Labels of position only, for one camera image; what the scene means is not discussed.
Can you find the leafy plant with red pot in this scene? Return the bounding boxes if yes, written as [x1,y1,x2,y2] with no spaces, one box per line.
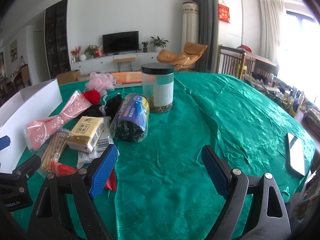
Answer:
[84,45,103,58]

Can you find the white smartphone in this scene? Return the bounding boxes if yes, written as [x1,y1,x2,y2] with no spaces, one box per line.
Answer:
[286,133,305,178]

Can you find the covered standing air conditioner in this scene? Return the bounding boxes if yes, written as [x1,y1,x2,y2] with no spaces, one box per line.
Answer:
[181,2,199,51]

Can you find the clear jar black lid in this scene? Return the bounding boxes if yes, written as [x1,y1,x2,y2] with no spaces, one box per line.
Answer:
[141,62,174,113]

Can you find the green satin tablecloth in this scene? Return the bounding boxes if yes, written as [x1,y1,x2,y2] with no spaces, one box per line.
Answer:
[94,72,315,239]

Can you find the pink floral mask pack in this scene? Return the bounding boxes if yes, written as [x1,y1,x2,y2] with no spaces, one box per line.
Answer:
[24,90,92,151]

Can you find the green potted plant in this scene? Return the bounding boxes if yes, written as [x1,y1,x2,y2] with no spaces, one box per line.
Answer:
[150,36,169,53]

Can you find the wooden dining chair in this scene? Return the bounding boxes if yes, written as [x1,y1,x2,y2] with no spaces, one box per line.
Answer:
[11,64,31,91]

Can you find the black glass display cabinet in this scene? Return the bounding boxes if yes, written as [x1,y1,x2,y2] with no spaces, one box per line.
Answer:
[44,0,71,79]

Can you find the black flat television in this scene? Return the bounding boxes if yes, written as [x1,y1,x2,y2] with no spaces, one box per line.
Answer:
[103,31,139,54]

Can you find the small dark potted plant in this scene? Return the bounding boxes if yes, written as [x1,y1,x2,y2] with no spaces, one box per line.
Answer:
[142,41,149,53]

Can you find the red sachet packet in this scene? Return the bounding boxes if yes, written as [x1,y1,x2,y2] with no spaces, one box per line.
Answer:
[51,160,117,191]

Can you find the wooden slatted bench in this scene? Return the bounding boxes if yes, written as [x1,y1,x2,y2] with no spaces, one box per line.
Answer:
[217,46,279,78]

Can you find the small wooden bench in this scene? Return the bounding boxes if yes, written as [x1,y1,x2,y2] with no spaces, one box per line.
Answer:
[113,57,136,72]

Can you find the round white vase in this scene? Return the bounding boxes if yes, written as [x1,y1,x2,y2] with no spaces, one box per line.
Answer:
[79,54,87,61]

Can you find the pink mesh bath pouf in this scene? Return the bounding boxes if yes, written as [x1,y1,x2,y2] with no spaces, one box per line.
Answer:
[85,72,114,95]

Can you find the yellow tissue packet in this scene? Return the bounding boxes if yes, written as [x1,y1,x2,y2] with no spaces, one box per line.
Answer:
[66,116,105,153]

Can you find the orange hardcover book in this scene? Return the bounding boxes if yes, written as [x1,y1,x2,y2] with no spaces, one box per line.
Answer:
[111,72,142,88]

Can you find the red wall calendar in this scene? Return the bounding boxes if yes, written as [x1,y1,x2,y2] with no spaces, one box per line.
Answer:
[218,1,231,23]

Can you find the white printed plastic pouch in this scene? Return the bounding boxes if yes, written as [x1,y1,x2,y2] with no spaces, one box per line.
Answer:
[77,116,114,169]

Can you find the white cardboard box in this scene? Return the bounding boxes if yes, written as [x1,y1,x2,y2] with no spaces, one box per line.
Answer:
[1,79,62,173]

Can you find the blue garbage bag roll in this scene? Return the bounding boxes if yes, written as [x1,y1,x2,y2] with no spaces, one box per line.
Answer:
[110,93,150,142]

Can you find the black lace fabric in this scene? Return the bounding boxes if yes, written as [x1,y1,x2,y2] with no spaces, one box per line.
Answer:
[76,93,123,119]

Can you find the white sheer curtain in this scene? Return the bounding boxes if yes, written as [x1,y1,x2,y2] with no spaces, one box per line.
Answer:
[259,0,286,63]

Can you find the orange rocking lounge chair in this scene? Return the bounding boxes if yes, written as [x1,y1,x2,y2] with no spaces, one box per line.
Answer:
[157,42,207,70]

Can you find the grey curtain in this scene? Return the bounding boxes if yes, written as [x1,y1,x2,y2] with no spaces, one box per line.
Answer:
[193,0,219,73]

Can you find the red yarn ball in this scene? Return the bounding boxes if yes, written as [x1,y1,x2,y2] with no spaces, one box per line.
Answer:
[82,89,101,105]

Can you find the red flowers in vase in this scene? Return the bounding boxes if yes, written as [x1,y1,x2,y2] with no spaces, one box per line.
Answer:
[71,46,82,63]

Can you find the brown cardboard box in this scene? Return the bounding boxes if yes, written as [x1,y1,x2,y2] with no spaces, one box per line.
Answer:
[56,70,81,85]

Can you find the bag of wooden sticks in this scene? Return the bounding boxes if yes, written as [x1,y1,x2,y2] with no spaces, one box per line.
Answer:
[37,128,70,174]

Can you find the framed wall painting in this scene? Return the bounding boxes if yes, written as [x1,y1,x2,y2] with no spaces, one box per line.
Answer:
[9,40,18,63]

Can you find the white TV cabinet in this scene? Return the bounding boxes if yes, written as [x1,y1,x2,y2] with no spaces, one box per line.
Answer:
[71,52,158,74]

